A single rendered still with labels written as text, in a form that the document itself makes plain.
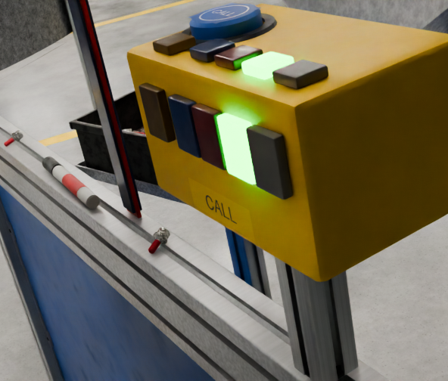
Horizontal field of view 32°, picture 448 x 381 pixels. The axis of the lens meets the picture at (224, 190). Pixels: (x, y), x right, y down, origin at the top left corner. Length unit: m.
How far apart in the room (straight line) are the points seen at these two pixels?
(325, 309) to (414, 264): 1.71
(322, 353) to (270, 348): 0.06
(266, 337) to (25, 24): 2.28
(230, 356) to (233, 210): 0.21
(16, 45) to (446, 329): 1.63
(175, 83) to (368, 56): 0.10
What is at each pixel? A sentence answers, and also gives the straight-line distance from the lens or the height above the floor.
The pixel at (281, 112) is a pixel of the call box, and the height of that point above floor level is 1.07.
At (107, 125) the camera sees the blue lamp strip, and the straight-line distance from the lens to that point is 0.69.
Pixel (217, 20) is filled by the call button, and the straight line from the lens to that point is 0.43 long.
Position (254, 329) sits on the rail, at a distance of 0.55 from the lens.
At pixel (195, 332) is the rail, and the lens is 0.63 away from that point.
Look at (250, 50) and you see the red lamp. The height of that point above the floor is 1.08.
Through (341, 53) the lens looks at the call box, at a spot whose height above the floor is 1.07.
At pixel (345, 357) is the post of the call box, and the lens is 0.49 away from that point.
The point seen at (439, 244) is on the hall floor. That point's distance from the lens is 2.25.
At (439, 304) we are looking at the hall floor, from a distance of 2.01.
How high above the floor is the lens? 1.18
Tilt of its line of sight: 26 degrees down
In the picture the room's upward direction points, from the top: 12 degrees counter-clockwise
